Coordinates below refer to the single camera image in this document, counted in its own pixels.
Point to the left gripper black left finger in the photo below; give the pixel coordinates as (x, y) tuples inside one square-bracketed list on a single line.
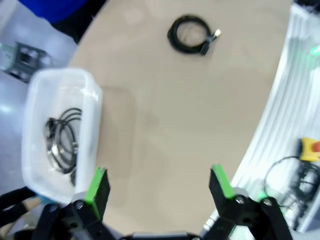
[(97, 197)]

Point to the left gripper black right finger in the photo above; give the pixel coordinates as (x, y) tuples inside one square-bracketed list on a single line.
[(221, 190)]

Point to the clear plastic storage box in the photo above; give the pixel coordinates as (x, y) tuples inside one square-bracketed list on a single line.
[(92, 112)]

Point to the yellow emergency stop button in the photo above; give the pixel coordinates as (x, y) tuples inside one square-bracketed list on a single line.
[(308, 150)]

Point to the person in blue hoodie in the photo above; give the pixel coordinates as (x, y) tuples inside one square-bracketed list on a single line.
[(62, 10)]

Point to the aluminium rail frame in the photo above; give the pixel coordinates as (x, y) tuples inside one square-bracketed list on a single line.
[(275, 112)]

